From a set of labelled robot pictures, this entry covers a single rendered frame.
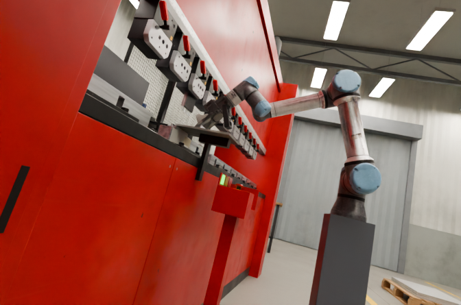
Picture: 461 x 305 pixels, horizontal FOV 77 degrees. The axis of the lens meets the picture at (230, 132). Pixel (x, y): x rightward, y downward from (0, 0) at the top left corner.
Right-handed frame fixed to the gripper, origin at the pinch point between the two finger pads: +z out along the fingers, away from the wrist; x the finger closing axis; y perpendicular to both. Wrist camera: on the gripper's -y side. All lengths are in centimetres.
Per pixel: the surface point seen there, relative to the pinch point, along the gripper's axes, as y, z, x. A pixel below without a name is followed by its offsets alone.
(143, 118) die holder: -0.4, 9.6, 34.8
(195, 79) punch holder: 18.5, -13.4, 7.5
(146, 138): -16, 8, 47
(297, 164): 103, -74, -754
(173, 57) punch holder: 17.8, -12.5, 29.5
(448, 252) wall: -302, -234, -813
